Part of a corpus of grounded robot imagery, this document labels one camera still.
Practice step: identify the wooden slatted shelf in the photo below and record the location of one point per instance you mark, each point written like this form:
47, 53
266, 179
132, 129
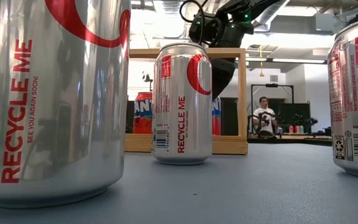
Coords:
228, 144

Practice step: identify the black gantry frame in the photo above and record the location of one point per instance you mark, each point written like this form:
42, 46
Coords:
272, 85

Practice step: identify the silver ceiling duct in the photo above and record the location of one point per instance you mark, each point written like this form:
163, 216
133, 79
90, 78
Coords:
269, 12

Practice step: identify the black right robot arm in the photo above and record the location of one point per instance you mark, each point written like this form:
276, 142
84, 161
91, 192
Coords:
225, 17

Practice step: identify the person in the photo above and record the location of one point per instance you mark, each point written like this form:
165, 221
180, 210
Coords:
264, 116

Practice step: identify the black stand-mounted camera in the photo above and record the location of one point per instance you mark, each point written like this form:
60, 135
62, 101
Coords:
147, 77

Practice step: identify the wooden table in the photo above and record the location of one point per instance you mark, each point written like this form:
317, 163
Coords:
291, 139

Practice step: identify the small green can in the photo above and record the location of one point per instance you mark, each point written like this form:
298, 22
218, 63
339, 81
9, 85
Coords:
301, 129

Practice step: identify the blue-grey table mat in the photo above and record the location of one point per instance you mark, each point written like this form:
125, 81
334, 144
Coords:
228, 193

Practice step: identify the small black robot arm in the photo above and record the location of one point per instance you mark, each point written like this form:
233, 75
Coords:
306, 120

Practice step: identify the black monitor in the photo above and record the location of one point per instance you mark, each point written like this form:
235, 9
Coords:
295, 113

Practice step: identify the ceiling light strip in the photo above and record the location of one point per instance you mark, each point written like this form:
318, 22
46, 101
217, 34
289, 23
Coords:
298, 60

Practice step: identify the silver Diet Coke can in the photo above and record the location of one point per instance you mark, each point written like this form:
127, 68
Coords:
57, 109
353, 109
182, 124

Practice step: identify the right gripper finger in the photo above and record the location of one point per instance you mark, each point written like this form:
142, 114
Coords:
224, 71

